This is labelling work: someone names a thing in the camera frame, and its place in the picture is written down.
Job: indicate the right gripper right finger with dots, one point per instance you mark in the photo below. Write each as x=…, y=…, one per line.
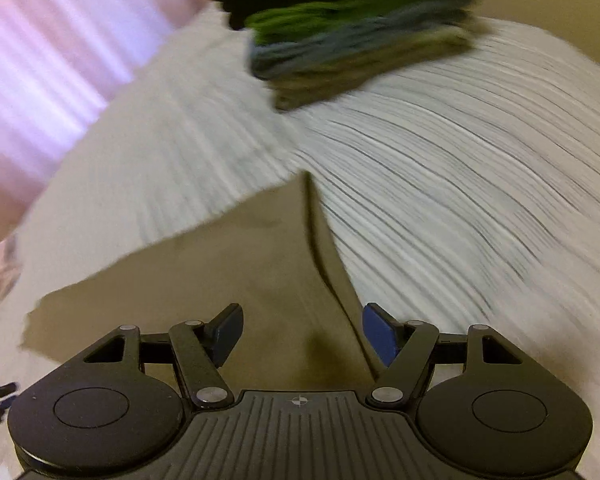
x=405, y=349

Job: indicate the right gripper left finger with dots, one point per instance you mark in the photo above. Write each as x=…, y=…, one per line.
x=200, y=350

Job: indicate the olive brown pants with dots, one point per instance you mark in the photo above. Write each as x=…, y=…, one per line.
x=273, y=254

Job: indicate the stack of folded clothes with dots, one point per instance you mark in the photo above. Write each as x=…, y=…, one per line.
x=307, y=51

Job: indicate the striped grey bed quilt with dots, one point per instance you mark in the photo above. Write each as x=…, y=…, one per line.
x=459, y=191

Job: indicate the pink curtain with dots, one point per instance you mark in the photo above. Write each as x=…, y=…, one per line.
x=61, y=63

